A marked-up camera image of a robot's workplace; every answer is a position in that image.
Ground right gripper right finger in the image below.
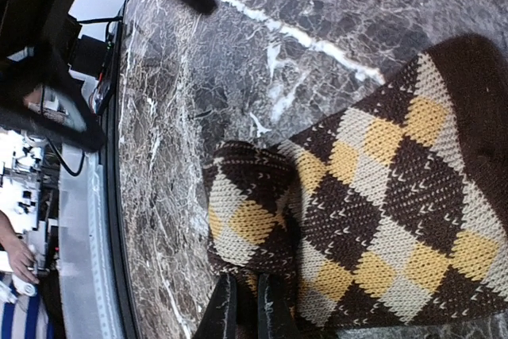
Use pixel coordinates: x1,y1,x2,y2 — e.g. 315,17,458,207
257,274,302,339

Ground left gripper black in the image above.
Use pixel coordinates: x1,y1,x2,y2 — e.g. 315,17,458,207
1,0,106,152

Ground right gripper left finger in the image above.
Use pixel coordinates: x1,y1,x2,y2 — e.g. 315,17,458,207
193,274,237,339

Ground brown argyle sock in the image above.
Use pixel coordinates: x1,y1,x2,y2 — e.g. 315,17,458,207
202,33,507,338

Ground person forearm in background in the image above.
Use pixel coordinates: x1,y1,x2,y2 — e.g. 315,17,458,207
0,211,19,252

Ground person hand in background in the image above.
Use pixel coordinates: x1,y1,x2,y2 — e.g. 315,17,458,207
2,236,39,284

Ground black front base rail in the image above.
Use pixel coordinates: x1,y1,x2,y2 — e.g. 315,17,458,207
97,20,141,338

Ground white slotted cable duct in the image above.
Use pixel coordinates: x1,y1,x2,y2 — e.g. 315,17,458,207
87,154,123,338

